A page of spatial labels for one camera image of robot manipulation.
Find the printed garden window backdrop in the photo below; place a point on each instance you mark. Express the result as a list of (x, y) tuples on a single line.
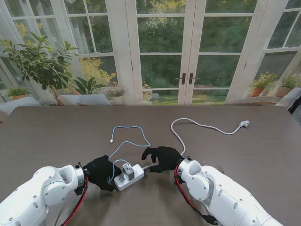
[(150, 51)]

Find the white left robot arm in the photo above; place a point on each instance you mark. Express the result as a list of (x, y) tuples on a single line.
[(40, 197)]

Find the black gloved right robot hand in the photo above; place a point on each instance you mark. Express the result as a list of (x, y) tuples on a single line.
[(164, 157)]

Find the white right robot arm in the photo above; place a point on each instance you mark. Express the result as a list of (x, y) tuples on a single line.
[(223, 195)]

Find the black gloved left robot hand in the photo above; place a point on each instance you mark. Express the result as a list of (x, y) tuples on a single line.
[(101, 173)]

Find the grey USB charger adapter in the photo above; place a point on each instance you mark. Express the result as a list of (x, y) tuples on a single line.
[(128, 171)]

